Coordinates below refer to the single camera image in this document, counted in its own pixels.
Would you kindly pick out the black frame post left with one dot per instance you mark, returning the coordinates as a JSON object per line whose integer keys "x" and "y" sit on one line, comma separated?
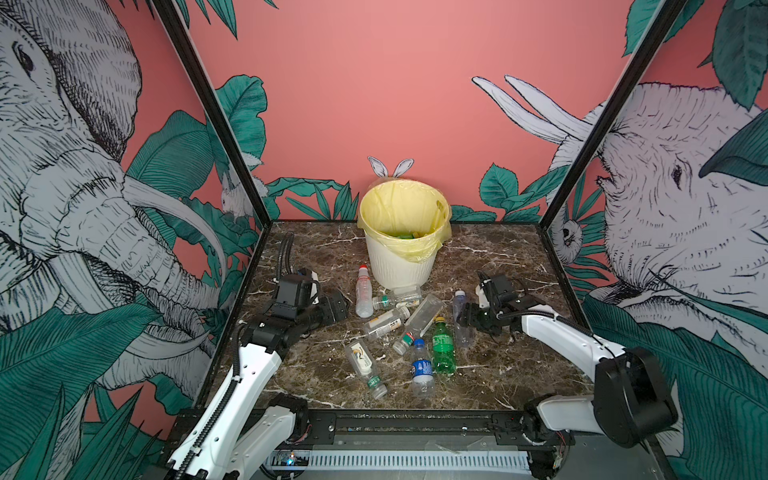
{"x": 169, "y": 15}

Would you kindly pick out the clear tall bottle barcode label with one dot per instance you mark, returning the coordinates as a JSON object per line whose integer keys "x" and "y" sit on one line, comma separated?
{"x": 463, "y": 336}

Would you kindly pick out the white ribbed trash bin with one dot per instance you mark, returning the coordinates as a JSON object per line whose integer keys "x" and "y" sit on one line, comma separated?
{"x": 398, "y": 263}

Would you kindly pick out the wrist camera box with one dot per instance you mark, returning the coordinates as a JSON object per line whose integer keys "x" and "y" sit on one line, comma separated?
{"x": 295, "y": 293}
{"x": 494, "y": 292}

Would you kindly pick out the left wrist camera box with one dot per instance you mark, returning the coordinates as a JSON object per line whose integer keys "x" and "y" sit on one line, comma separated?
{"x": 295, "y": 293}

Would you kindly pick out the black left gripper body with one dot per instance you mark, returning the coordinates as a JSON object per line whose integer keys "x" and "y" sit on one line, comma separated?
{"x": 320, "y": 313}

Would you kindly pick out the clear bottle green band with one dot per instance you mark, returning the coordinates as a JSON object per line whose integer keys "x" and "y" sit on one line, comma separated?
{"x": 409, "y": 296}

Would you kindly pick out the white opaque bottle red cap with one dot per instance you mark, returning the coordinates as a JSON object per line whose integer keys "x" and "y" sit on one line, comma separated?
{"x": 364, "y": 294}

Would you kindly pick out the black front rail base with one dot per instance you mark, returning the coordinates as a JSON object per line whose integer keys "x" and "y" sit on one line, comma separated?
{"x": 414, "y": 430}

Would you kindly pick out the black frame post right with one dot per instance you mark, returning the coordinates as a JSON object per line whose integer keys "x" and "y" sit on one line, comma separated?
{"x": 659, "y": 26}

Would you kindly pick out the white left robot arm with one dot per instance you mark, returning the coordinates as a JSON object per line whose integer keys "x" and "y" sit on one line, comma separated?
{"x": 220, "y": 445}

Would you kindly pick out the white ribbed cable duct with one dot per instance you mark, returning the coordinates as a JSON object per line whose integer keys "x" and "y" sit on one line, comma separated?
{"x": 514, "y": 462}

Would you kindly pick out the clear bottle sunflower label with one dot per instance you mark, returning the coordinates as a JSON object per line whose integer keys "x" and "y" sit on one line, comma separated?
{"x": 419, "y": 322}

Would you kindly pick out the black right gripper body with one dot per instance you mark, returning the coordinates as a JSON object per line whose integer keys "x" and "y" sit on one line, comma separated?
{"x": 485, "y": 318}

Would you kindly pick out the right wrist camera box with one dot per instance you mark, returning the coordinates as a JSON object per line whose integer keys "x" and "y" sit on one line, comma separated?
{"x": 494, "y": 292}

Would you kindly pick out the small green Sprite bottle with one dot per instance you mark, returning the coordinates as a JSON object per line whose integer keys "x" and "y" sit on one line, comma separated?
{"x": 443, "y": 348}

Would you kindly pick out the clear bottle green cap lying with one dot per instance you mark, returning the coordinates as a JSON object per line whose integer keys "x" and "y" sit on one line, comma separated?
{"x": 364, "y": 365}

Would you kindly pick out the yellow plastic bin liner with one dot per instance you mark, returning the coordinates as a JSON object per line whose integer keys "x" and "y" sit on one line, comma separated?
{"x": 402, "y": 205}

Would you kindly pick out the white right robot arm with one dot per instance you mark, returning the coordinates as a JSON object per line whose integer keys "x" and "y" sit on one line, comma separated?
{"x": 631, "y": 399}

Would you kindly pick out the small clear bottle blue cap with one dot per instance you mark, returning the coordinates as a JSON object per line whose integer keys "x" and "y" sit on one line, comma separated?
{"x": 423, "y": 382}

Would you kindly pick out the black frame post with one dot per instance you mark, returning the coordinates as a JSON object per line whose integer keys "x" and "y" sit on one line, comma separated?
{"x": 169, "y": 15}
{"x": 659, "y": 26}

